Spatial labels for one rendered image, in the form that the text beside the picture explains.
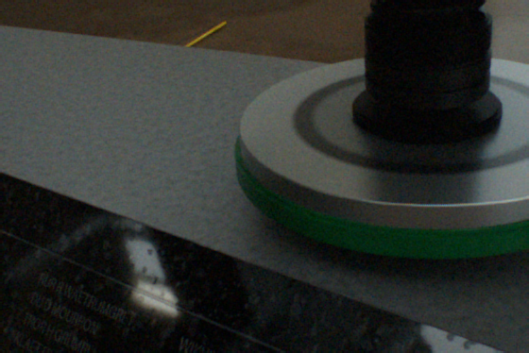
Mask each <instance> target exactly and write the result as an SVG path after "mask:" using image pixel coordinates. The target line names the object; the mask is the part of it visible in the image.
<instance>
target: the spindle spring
mask: <svg viewBox="0 0 529 353"><path fill-rule="evenodd" d="M395 1H402V2H423V1H435V0H372V1H371V3H370V9H371V11H372V12H373V13H375V14H376V15H378V16H380V17H382V18H385V19H387V20H389V21H391V22H400V23H428V22H438V21H444V20H450V19H454V18H457V17H461V16H464V15H467V14H470V13H471V15H470V17H474V18H486V17H487V12H486V8H485V6H484V4H485V3H486V1H487V0H455V1H451V2H447V3H442V4H436V5H426V6H400V5H395Z"/></svg>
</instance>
